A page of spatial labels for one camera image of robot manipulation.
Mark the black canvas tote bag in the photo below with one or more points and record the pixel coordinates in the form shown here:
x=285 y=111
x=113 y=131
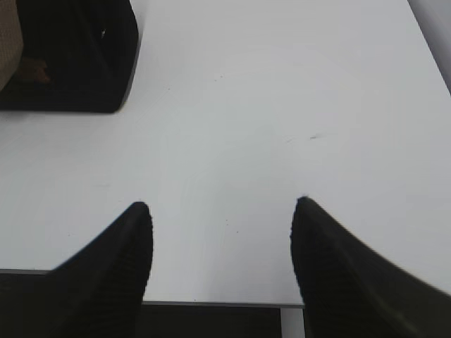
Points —
x=87 y=49

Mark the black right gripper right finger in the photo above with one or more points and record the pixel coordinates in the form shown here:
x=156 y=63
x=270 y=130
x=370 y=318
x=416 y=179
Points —
x=349 y=290

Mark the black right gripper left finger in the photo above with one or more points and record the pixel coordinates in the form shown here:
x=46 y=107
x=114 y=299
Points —
x=97 y=292

